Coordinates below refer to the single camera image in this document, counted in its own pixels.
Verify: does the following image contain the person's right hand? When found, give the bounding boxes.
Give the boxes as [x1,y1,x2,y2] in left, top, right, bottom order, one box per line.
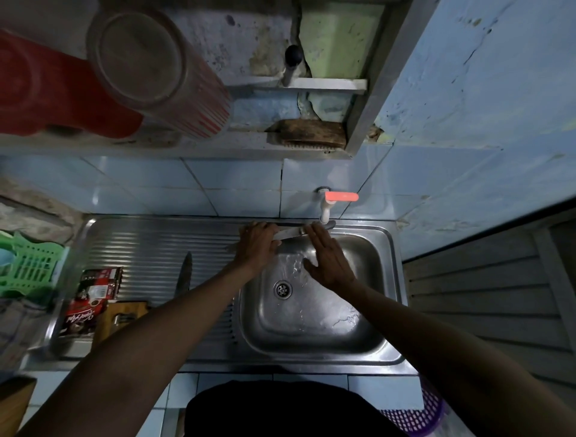
[302,223,359,291]

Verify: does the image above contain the person's left hand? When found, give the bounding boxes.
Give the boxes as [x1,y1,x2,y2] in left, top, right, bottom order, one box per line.
[233,222,282,276]

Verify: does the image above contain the small wooden cutting board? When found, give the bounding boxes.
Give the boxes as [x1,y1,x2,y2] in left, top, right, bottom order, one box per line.
[92,300,149,348]

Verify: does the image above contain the person's left forearm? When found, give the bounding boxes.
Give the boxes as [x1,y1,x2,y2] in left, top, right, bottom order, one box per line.
[17,263,257,437]

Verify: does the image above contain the person's right forearm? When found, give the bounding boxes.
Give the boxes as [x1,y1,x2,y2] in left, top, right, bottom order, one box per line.
[349,279,576,437]

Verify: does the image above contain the person's black clothing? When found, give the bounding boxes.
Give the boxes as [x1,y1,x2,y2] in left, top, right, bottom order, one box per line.
[184,380,410,437]

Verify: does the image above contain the stainless steel sink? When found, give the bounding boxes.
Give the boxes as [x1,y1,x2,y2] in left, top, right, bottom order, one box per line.
[25,215,419,375]

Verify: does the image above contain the wooden scrub brush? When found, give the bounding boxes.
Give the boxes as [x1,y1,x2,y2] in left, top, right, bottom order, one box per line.
[268,119,347,150]

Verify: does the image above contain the grey slatted wooden door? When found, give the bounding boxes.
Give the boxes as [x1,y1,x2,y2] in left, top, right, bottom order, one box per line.
[403,202,576,433]

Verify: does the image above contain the red black sachet pack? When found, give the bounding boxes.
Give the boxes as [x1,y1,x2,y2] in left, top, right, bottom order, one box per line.
[58,268,123,339]

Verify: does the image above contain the purple plastic basket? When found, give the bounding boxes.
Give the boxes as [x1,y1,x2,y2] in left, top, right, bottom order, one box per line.
[382,382,446,435]

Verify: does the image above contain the red striped drinking glass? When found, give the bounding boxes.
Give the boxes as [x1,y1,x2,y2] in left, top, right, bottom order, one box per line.
[86,7,233,140]

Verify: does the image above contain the green plastic basket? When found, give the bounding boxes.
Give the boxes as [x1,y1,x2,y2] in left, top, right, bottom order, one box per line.
[0,232,66,300]

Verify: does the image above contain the checked dishcloth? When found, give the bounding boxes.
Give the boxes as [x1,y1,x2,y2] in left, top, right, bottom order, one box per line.
[0,297,50,375]

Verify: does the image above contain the red plastic cup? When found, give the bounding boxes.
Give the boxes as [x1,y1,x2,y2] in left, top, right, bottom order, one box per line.
[0,29,144,139]

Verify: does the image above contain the wooden knife block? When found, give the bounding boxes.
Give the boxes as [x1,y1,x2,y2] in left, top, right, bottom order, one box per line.
[0,376,37,437]

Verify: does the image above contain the white faucet orange handle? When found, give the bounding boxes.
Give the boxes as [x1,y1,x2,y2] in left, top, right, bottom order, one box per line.
[316,187,360,225]

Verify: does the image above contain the black knob handle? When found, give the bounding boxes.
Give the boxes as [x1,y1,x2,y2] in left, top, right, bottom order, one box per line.
[281,44,305,87]

